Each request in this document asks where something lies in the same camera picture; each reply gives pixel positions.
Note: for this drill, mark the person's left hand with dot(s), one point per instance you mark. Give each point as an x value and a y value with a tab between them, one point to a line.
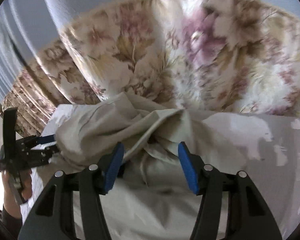
11	194

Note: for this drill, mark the blue floral curtain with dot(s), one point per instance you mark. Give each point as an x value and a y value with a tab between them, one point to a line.
239	56

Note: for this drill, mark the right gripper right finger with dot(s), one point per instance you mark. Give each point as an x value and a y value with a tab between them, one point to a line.
249	216

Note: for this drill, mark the grey polar bear bedsheet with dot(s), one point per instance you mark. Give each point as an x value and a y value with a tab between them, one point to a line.
270	145

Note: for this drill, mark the beige hooded jacket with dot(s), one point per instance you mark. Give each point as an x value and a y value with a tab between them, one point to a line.
151	200

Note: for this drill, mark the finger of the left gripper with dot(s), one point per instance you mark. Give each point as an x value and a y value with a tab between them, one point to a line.
45	140

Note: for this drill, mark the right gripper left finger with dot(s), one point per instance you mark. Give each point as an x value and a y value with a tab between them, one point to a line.
70	204

